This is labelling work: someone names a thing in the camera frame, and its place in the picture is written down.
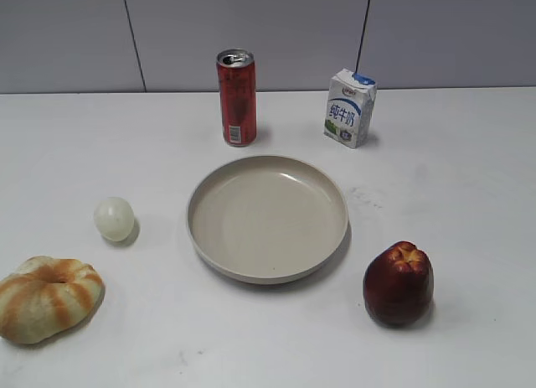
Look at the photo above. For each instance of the dark red apple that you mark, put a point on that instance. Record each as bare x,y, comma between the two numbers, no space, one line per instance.
398,285

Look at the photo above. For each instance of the white blue milk carton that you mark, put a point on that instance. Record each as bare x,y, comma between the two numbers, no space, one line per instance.
350,104

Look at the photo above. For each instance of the white peeled egg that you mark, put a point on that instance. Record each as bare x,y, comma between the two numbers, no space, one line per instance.
114,218

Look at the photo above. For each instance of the striped round bread bun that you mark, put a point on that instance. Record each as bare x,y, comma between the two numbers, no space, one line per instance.
46,296

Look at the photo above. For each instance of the beige round plate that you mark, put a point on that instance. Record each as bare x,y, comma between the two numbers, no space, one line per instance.
268,220

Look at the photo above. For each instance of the red soda can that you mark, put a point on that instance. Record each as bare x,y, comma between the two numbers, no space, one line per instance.
237,91

